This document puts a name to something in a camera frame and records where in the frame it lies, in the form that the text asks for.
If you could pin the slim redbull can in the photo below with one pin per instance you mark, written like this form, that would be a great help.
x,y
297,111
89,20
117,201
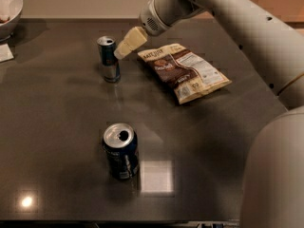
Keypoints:
x,y
110,64

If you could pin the white paper napkin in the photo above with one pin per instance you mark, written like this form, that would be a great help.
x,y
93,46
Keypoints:
x,y
5,53

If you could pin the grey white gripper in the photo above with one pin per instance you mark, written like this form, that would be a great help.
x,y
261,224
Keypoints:
x,y
151,22

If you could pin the dark blue soda can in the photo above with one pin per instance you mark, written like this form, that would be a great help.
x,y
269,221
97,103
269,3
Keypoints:
x,y
120,144

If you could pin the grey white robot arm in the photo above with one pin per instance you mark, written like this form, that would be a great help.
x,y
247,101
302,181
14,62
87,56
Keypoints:
x,y
273,183

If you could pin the brown white snack bag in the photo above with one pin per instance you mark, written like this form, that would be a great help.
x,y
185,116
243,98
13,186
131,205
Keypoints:
x,y
186,73

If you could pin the white bowl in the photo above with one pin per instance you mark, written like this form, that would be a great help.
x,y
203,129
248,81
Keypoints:
x,y
10,12

